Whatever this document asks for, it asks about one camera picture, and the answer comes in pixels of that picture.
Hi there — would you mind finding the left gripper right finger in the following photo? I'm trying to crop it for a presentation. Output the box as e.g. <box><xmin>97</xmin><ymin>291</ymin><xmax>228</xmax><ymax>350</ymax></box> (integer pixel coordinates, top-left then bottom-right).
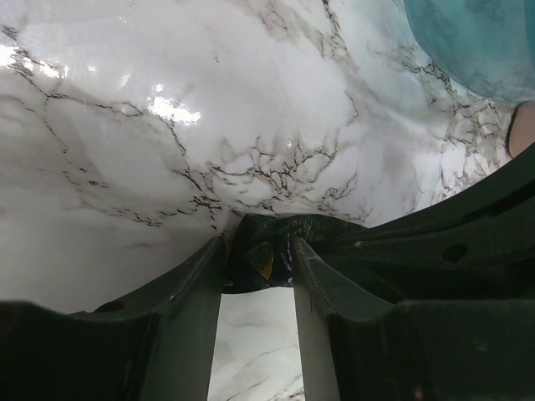
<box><xmin>292</xmin><ymin>149</ymin><xmax>534</xmax><ymax>400</ymax></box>

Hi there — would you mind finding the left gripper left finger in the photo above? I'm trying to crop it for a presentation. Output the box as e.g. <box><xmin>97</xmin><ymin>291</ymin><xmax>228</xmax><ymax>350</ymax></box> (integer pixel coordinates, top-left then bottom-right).
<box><xmin>1</xmin><ymin>237</ymin><xmax>227</xmax><ymax>400</ymax></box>

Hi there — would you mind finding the dark patterned necktie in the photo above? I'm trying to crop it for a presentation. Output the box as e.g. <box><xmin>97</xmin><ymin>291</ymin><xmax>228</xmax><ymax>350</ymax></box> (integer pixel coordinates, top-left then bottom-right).
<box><xmin>222</xmin><ymin>214</ymin><xmax>364</xmax><ymax>294</ymax></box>

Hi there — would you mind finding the teal transparent plastic tray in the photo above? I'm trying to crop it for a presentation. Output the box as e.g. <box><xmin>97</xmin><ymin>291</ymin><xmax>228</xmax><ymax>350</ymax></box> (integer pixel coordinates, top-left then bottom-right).
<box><xmin>404</xmin><ymin>0</ymin><xmax>534</xmax><ymax>104</ymax></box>

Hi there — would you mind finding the pink divided organizer box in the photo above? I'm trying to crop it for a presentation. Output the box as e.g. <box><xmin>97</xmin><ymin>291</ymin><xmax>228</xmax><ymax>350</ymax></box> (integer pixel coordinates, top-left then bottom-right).
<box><xmin>506</xmin><ymin>101</ymin><xmax>535</xmax><ymax>159</ymax></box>

